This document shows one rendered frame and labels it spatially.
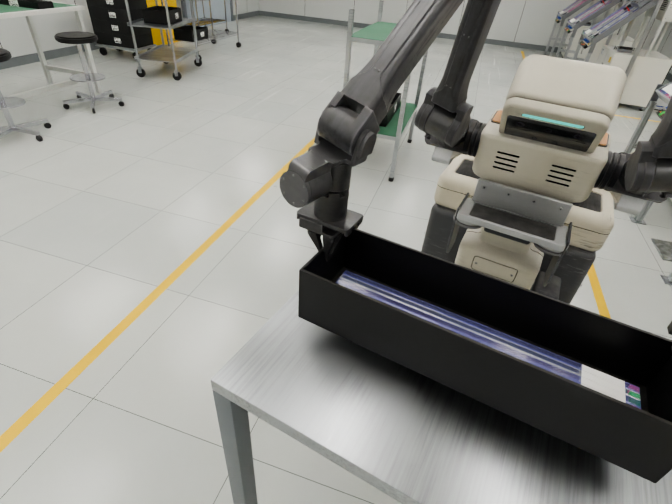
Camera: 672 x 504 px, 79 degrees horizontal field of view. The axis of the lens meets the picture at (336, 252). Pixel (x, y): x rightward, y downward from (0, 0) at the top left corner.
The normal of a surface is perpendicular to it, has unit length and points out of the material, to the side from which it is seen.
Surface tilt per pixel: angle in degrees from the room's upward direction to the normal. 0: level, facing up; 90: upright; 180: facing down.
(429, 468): 0
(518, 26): 90
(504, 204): 90
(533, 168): 98
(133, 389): 0
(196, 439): 0
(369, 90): 47
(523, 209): 90
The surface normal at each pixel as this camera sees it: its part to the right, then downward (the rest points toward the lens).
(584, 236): -0.48, 0.50
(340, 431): 0.07, -0.80
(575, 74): -0.27, -0.25
